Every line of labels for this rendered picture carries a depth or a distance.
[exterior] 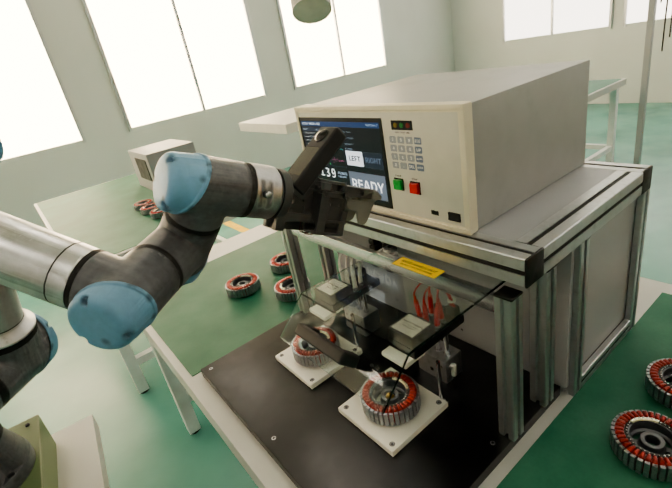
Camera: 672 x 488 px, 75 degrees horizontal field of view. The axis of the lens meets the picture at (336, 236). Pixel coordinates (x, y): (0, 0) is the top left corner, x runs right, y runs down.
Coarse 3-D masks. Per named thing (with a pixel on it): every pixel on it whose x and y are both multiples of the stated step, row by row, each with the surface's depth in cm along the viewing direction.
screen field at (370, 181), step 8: (352, 176) 87; (360, 176) 85; (368, 176) 83; (376, 176) 81; (384, 176) 80; (352, 184) 88; (360, 184) 86; (368, 184) 84; (376, 184) 82; (384, 184) 81; (384, 192) 81; (384, 200) 82
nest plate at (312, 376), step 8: (288, 352) 104; (280, 360) 102; (288, 360) 102; (288, 368) 100; (296, 368) 98; (304, 368) 98; (312, 368) 98; (320, 368) 97; (296, 376) 98; (304, 376) 96; (312, 376) 95; (320, 376) 95; (328, 376) 95; (312, 384) 93
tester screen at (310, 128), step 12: (312, 132) 92; (348, 132) 83; (360, 132) 80; (372, 132) 78; (348, 144) 84; (360, 144) 82; (372, 144) 79; (336, 156) 89; (336, 168) 90; (348, 168) 87; (360, 168) 84; (372, 168) 82; (384, 168) 79; (336, 180) 92; (348, 180) 89
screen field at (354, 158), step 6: (348, 156) 86; (354, 156) 84; (360, 156) 83; (366, 156) 82; (372, 156) 80; (378, 156) 79; (348, 162) 86; (354, 162) 85; (360, 162) 84; (366, 162) 82; (372, 162) 81; (378, 162) 80; (378, 168) 80
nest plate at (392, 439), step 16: (352, 400) 87; (432, 400) 83; (352, 416) 83; (416, 416) 80; (432, 416) 80; (368, 432) 79; (384, 432) 78; (400, 432) 78; (416, 432) 78; (384, 448) 76; (400, 448) 76
